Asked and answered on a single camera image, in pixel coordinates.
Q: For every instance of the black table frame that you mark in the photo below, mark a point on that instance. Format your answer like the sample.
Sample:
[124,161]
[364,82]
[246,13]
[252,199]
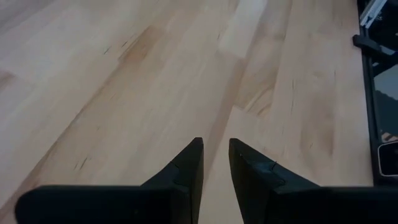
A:
[370,93]

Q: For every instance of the black rounded device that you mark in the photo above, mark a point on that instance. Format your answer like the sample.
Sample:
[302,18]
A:
[388,158]

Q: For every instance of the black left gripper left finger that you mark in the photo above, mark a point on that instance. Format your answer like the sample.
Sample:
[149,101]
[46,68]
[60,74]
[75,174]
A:
[124,205]

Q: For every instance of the silver aluminium extrusion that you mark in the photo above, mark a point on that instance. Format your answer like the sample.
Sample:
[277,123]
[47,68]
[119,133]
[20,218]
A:
[371,12]

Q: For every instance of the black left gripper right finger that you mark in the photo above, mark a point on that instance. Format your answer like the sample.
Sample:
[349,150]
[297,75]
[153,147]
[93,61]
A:
[295,205]

